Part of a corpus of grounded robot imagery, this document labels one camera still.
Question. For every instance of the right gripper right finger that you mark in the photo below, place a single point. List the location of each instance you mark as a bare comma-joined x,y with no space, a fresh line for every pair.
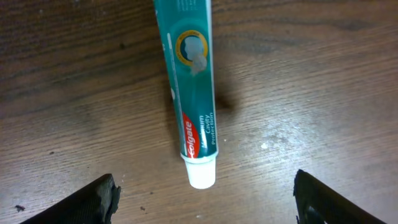
318,203

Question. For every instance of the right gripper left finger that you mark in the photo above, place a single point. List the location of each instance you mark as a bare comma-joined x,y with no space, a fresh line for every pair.
95,203

